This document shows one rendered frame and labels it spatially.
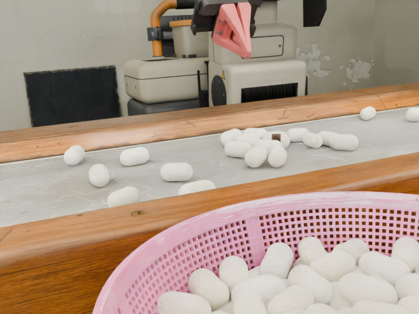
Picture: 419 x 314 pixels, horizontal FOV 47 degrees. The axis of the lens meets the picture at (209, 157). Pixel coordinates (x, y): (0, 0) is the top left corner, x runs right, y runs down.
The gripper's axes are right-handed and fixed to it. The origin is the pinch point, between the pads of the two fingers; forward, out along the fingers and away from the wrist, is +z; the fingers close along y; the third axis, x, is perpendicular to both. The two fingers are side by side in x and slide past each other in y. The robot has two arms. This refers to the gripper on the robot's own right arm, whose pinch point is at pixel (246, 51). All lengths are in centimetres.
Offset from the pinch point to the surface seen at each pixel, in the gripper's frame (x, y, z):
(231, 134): 2.6, -6.4, 12.0
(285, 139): -0.1, -1.3, 16.1
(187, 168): -4.5, -16.2, 20.6
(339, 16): 121, 155, -148
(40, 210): -4.1, -30.7, 22.0
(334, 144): -2.4, 3.1, 19.5
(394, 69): 134, 181, -112
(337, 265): -17.7, -13.9, 38.1
